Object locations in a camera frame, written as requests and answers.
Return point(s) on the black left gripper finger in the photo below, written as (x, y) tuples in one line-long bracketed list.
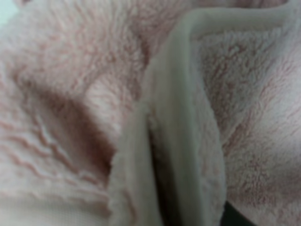
[(232, 217)]

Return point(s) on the pink terry towel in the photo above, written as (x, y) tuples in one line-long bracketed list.
[(150, 112)]

